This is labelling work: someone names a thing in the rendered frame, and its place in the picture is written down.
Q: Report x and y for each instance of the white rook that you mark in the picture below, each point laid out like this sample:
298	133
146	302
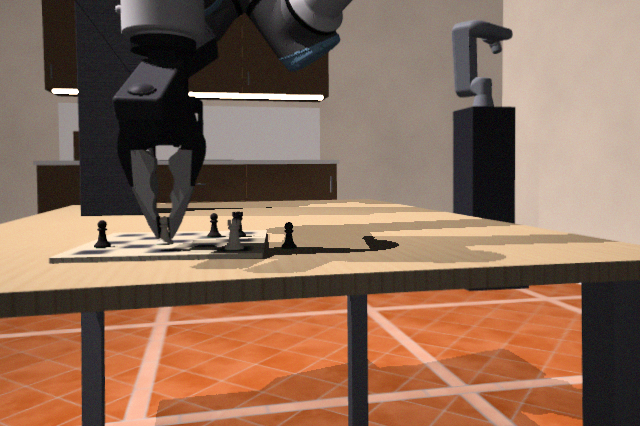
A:
234	242

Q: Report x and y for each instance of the white pawn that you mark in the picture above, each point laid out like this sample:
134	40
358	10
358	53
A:
164	236

